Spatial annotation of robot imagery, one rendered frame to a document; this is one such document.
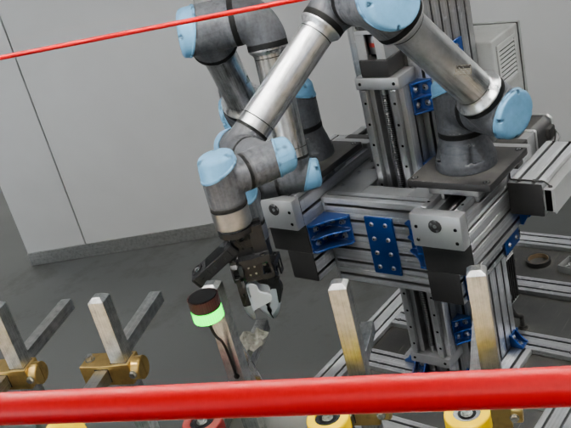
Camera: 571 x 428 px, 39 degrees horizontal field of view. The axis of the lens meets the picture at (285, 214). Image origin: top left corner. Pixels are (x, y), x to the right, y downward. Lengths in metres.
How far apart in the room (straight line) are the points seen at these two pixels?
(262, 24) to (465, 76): 0.47
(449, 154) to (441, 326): 0.66
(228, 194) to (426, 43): 0.51
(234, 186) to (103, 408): 1.35
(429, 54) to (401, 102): 0.46
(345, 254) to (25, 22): 2.55
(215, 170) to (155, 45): 2.73
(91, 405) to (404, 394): 0.07
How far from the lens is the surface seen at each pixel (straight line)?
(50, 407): 0.20
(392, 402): 0.17
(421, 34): 1.70
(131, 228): 4.64
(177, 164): 4.40
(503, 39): 2.44
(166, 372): 3.51
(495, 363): 1.56
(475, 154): 2.01
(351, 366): 1.59
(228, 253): 1.60
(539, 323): 2.91
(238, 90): 2.12
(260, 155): 1.56
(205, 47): 1.92
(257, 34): 1.89
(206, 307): 1.52
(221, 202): 1.54
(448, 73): 1.77
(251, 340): 1.87
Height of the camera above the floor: 1.85
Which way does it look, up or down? 24 degrees down
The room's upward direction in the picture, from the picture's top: 15 degrees counter-clockwise
